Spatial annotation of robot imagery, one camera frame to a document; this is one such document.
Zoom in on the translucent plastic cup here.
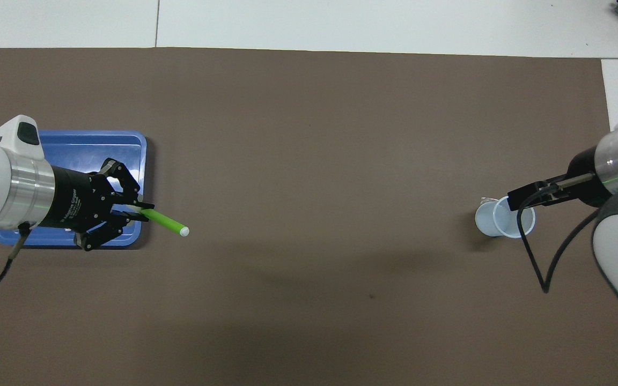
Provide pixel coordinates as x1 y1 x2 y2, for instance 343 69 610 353
474 196 536 239

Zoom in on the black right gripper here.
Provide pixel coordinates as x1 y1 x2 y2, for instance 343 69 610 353
506 146 613 211

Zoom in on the green pen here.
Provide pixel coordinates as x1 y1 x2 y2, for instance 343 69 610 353
136 208 190 237

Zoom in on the blue plastic tray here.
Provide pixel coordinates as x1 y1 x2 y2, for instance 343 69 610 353
0 130 148 248

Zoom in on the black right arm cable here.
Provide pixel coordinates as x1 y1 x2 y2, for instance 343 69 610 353
518 190 602 294

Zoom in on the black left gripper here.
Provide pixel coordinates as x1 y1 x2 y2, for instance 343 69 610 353
46 157 155 251

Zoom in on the brown table mat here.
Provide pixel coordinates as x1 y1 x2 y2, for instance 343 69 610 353
0 47 618 386

